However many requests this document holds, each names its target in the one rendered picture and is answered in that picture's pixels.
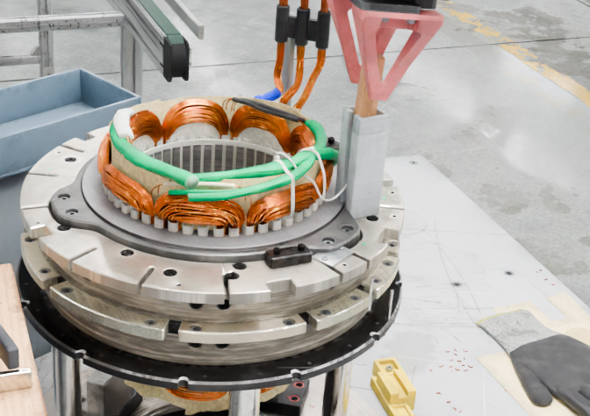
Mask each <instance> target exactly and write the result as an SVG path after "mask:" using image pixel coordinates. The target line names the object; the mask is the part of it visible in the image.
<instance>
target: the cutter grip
mask: <svg viewBox="0 0 590 416"><path fill-rule="evenodd" d="M0 358H1V360H2V361H3V362H4V364H5V366H6V367H7V368H8V369H16V368H18V367H19V350H18V346H17V345H16V344H15V342H14V341H13V340H12V338H11V337H10V336H9V335H8V334H7V332H6V331H5V330H4V328H3V327H2V325H1V324H0Z"/></svg>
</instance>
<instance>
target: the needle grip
mask: <svg viewBox="0 0 590 416"><path fill-rule="evenodd" d="M377 57H378V72H379V77H380V82H382V77H383V72H384V66H385V57H384V56H383V55H382V54H378V53H377ZM377 108H378V100H370V99H369V96H368V91H367V87H366V82H365V79H364V73H363V65H362V67H361V73H360V78H359V84H358V90H357V95H356V105H355V110H354V115H356V114H358V115H359V116H360V117H362V118H365V117H370V116H376V113H377Z"/></svg>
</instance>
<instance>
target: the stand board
mask: <svg viewBox="0 0 590 416"><path fill-rule="evenodd" d="M0 324H1V325H2V327H3V328H4V330H5V331H6V332H7V334H8V335H9V336H10V337H11V338H12V340H13V341H14V342H15V344H16V345H17V346H18V350H19V367H18V368H16V369H24V368H31V370H32V388H31V389H24V390H18V391H7V392H2V393H0V416H47V411H46V407H45V403H44V399H43V396H42V391H41V388H40V381H39V377H38V373H37V370H36V366H35V361H34V358H33V354H32V347H31V343H30V340H29V335H28V332H27V328H26V324H25V317H24V314H23V310H22V305H21V302H20V298H19V294H18V287H17V284H16V279H15V276H14V272H13V268H12V265H11V264H10V263H7V264H0ZM6 370H12V369H8V368H7V367H6V366H5V364H4V362H3V361H2V360H1V358H0V371H6Z"/></svg>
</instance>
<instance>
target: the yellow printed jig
mask: <svg viewBox="0 0 590 416"><path fill-rule="evenodd" d="M372 374H373V376H374V377H371V388H372V389H373V391H374V393H375V394H376V396H377V398H378V400H379V402H380V404H381V405H382V406H383V408H384V410H385V412H386V414H387V415H388V416H414V413H413V412H412V410H413V409H414V403H415V397H416V389H415V388H414V386H413V384H412V383H411V381H410V380H409V378H408V377H407V375H406V373H405V371H404V370H403V369H402V368H401V366H400V365H399V362H398V361H397V359H396V358H395V357H390V358H384V359H377V360H374V362H373V369H372Z"/></svg>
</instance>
